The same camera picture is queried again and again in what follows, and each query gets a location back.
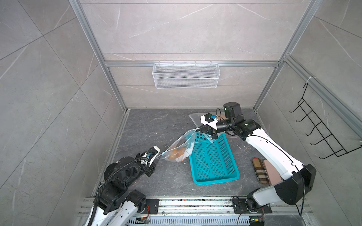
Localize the black wire hook rack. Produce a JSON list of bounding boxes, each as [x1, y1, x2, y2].
[[289, 83, 362, 160]]

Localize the metal base rail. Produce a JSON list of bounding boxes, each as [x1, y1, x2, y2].
[[77, 197, 313, 226]]

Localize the white wire mesh shelf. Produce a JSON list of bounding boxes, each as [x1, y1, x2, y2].
[[152, 63, 221, 89]]

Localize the checkered beige cloth item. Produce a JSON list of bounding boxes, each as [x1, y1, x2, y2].
[[252, 158, 282, 186]]

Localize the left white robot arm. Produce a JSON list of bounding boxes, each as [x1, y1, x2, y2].
[[85, 151, 158, 226]]

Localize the teal plastic basket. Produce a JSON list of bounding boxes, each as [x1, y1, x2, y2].
[[189, 132, 240, 185]]

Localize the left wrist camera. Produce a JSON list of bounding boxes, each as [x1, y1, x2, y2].
[[142, 146, 161, 166]]

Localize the black corrugated cable conduit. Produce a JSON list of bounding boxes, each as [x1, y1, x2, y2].
[[87, 156, 148, 226]]

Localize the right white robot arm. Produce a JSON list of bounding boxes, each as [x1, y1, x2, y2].
[[197, 102, 316, 212]]

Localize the potato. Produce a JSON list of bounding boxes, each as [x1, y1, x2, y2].
[[168, 149, 183, 161], [175, 143, 188, 154]]

